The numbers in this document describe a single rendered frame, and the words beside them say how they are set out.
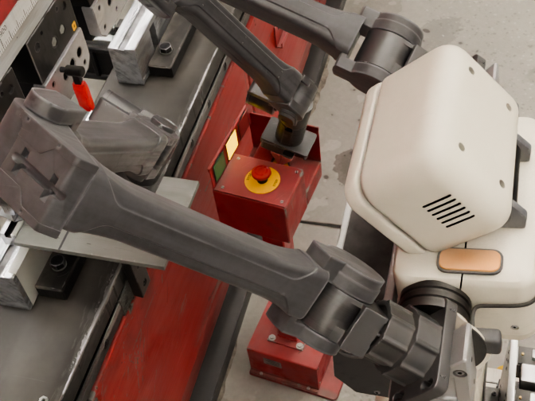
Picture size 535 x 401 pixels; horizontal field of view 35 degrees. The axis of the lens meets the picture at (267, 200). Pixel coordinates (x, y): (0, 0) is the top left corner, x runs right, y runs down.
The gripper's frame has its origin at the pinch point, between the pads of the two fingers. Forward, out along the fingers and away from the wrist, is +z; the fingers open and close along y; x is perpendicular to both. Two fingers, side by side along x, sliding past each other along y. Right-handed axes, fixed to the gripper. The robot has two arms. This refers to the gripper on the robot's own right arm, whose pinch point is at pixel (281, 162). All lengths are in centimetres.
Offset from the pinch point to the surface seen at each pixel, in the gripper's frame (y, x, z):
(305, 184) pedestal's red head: -6.5, 2.2, 0.7
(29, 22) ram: 39, 29, -46
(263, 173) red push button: 1.3, 10.2, -7.9
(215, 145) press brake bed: 16.3, -4.7, 9.3
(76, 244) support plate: 21, 48, -22
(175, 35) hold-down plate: 31.8, -13.7, -9.4
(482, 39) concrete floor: -38, -138, 64
